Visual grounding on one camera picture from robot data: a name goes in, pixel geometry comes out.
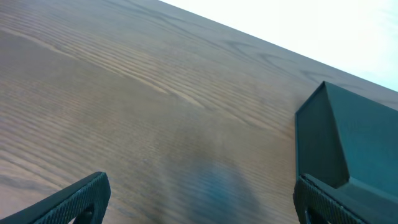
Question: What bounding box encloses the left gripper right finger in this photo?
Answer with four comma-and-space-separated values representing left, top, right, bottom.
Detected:
293, 175, 364, 224

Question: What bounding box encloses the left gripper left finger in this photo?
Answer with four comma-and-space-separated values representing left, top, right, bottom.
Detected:
1, 172, 111, 224

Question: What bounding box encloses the black gift box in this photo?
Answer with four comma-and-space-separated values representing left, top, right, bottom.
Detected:
295, 82, 397, 223

